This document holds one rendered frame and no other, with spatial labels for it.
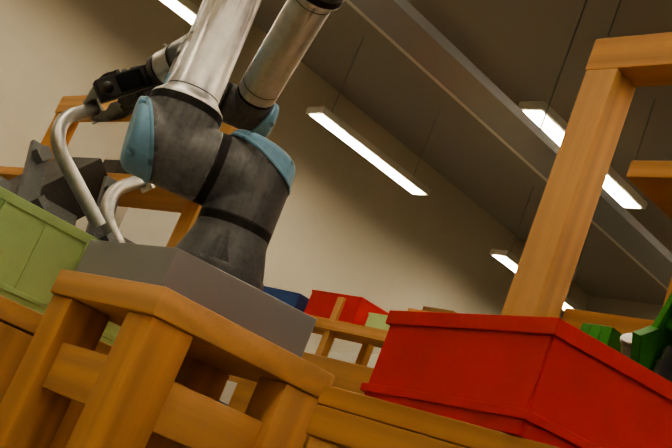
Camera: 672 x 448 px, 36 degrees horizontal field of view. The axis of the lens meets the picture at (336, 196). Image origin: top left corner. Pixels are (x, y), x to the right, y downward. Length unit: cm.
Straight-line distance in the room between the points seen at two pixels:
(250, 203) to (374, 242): 966
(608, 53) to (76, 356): 155
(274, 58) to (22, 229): 53
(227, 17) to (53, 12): 738
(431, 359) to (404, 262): 1037
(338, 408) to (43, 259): 85
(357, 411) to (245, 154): 53
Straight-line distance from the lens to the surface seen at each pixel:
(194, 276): 140
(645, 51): 252
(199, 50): 159
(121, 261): 149
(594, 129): 246
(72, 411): 186
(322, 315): 815
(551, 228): 238
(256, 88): 190
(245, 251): 152
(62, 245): 191
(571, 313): 237
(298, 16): 179
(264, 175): 155
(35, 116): 884
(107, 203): 224
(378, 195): 1117
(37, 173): 223
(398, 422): 112
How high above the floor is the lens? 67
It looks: 16 degrees up
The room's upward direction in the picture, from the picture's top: 22 degrees clockwise
